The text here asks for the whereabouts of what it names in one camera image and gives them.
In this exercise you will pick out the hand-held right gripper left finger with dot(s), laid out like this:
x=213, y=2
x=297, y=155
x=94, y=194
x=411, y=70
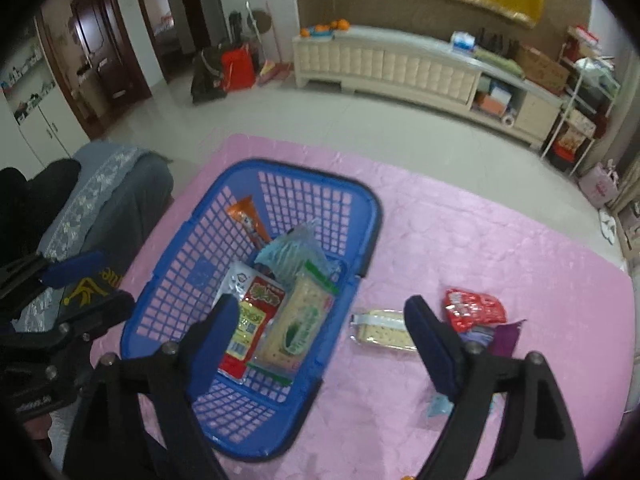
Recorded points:
x=220, y=340

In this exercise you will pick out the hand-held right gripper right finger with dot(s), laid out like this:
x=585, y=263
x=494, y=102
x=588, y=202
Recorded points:
x=430, y=350

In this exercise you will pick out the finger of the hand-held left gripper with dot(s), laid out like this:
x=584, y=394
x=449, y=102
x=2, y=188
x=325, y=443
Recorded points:
x=100, y=315
x=75, y=267

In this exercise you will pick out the blue gum stick packet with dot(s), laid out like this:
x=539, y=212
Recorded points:
x=472, y=336

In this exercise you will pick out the clear cracker packet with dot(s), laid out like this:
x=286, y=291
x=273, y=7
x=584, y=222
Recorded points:
x=380, y=327

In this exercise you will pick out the red snack packet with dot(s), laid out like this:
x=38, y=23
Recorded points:
x=472, y=307

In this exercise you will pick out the purple snack packet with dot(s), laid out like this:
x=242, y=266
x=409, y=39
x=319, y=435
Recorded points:
x=505, y=340

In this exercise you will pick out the blue plastic basket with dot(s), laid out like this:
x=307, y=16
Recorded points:
x=250, y=447

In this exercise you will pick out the red and yellow packet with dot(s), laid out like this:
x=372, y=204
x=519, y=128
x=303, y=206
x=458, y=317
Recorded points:
x=255, y=310

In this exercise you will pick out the small light blue packet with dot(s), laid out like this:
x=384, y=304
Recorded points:
x=440, y=406

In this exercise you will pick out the white and red packet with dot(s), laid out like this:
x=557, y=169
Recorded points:
x=237, y=282

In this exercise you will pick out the tan wafer packet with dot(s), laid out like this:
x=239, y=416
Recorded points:
x=295, y=320

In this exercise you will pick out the black cloth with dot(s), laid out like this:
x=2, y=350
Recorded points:
x=30, y=200

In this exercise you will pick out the grey embroidered chair cover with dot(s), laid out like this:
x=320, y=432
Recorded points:
x=125, y=185

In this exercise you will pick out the light blue clear packet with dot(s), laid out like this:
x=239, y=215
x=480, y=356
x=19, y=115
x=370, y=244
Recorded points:
x=292, y=255

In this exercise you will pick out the pink tablecloth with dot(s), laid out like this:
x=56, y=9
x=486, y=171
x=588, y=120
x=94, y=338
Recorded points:
x=450, y=240

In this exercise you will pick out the orange snack packet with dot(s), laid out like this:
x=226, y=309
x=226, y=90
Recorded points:
x=247, y=217

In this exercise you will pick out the white cabinet with shelves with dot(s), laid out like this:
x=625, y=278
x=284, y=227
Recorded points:
x=45, y=125

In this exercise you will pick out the white slipper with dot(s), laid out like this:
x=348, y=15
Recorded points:
x=605, y=217
x=610, y=234

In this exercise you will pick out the brown wooden door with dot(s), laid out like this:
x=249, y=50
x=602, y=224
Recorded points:
x=105, y=45

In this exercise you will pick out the black bag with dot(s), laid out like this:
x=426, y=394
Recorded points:
x=205, y=77

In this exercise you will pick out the pink bag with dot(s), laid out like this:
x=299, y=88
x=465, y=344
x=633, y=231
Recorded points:
x=597, y=185

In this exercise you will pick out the white paper roll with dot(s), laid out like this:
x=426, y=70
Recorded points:
x=509, y=120

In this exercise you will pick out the orange box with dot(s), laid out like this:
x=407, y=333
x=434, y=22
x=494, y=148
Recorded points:
x=491, y=105

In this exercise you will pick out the red bag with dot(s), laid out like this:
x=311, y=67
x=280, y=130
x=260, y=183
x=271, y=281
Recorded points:
x=239, y=67

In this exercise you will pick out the broom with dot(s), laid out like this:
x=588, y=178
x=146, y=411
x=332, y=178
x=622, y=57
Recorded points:
x=275, y=70

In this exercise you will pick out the cream TV cabinet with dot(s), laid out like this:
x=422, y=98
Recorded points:
x=400, y=65

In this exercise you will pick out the green folded cloth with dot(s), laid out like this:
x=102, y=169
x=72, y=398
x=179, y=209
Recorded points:
x=497, y=62

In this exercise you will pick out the white metal rack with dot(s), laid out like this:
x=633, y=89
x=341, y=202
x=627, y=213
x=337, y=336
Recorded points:
x=575, y=90

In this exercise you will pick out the white mop pole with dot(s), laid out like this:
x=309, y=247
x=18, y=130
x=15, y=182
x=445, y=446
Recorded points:
x=251, y=20

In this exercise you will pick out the cardboard box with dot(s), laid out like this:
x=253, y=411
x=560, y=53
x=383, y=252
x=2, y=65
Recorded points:
x=542, y=67

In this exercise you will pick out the tissue box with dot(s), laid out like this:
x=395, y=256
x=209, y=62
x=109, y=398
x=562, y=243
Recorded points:
x=462, y=41

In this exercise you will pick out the row of dark bottles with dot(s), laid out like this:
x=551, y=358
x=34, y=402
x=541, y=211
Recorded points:
x=497, y=41

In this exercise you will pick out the blue tray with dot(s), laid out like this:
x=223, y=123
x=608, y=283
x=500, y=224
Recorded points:
x=324, y=34

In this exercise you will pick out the dark wooden door frame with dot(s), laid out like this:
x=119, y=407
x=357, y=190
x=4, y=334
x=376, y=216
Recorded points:
x=195, y=10

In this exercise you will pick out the small round wall disc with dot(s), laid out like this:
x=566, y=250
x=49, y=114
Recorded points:
x=262, y=20

